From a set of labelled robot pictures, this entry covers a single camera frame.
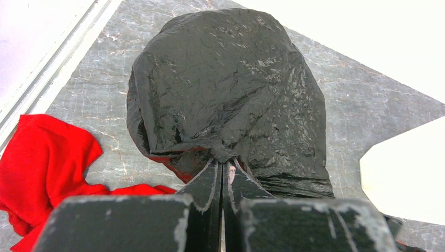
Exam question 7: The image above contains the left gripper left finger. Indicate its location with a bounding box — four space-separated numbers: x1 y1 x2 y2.
34 159 223 251

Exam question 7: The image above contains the red cloth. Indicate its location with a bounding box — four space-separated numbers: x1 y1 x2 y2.
0 114 195 252

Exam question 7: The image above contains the white trash bin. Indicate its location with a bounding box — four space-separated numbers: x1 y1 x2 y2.
359 117 444 225

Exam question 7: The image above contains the black trash bag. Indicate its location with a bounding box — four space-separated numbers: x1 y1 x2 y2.
126 8 334 198

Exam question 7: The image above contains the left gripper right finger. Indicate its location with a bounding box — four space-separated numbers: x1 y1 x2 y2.
224 160 396 251

